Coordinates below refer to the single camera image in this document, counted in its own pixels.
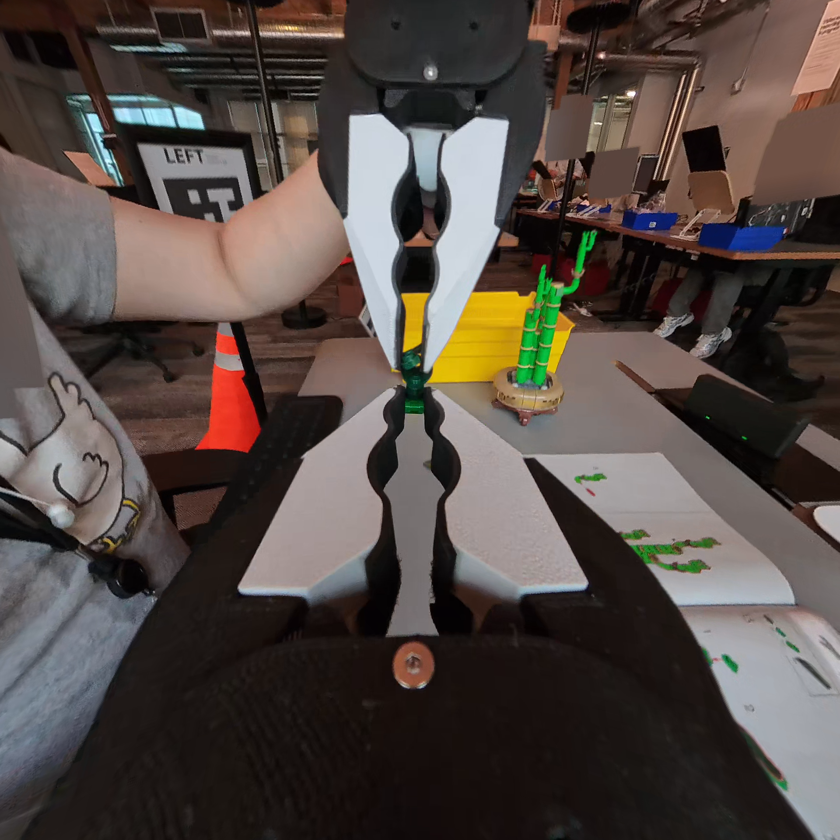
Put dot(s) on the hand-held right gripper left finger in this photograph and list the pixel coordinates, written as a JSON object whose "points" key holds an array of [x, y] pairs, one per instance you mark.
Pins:
{"points": [[321, 525]]}

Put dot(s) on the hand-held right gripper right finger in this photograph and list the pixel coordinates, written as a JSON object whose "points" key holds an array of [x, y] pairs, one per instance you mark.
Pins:
{"points": [[512, 525]]}

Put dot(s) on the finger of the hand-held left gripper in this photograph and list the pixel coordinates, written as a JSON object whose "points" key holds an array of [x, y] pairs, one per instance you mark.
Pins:
{"points": [[371, 197], [476, 197]]}

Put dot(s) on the bright green brick piece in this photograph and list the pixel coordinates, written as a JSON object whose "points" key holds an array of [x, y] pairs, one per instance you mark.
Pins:
{"points": [[415, 403]]}

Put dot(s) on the dark green clip piece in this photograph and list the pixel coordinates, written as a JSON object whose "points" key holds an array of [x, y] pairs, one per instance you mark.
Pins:
{"points": [[413, 364]]}

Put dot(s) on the person's left forearm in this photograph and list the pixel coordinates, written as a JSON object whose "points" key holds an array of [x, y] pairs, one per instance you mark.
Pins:
{"points": [[229, 262]]}

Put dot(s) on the black studded pad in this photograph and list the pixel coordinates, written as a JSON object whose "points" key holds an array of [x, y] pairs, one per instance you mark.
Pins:
{"points": [[289, 433]]}

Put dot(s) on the yellow plastic bin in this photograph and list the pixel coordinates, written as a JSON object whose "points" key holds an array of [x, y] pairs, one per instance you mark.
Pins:
{"points": [[485, 328]]}

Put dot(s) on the red plastic bin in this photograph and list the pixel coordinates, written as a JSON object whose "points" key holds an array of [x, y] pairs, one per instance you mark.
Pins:
{"points": [[590, 279]]}

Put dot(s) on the black pole stand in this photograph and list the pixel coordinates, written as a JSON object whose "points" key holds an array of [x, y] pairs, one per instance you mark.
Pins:
{"points": [[266, 98], [577, 98]]}

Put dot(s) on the building instruction booklet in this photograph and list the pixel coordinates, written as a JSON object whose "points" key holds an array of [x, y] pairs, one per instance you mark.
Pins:
{"points": [[656, 512]]}

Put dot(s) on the orange traffic cone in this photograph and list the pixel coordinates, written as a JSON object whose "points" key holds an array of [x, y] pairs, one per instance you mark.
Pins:
{"points": [[229, 407]]}

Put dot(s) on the toy bamboo plant model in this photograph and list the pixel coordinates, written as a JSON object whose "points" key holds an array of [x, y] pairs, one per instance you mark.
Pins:
{"points": [[531, 348]]}

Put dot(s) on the blue plastic bin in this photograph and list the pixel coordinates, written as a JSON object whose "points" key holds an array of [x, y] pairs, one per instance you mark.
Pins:
{"points": [[741, 237], [646, 221]]}

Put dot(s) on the black framed marker sign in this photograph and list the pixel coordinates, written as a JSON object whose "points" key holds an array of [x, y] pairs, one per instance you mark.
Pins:
{"points": [[197, 177]]}

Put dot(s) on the black device with green lights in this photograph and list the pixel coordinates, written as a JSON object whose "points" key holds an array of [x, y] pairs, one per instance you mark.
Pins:
{"points": [[741, 413]]}

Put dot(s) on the grey printed shirt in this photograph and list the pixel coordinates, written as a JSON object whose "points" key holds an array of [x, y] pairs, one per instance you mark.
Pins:
{"points": [[59, 656]]}

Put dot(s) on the white folding stand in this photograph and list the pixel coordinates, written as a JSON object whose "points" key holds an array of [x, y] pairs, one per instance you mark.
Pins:
{"points": [[828, 525]]}

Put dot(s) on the long wooden desk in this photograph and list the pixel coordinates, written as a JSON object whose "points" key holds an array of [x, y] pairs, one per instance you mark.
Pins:
{"points": [[807, 250]]}

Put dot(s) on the white wall poster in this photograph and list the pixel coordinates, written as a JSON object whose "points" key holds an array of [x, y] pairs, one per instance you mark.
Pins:
{"points": [[820, 52]]}

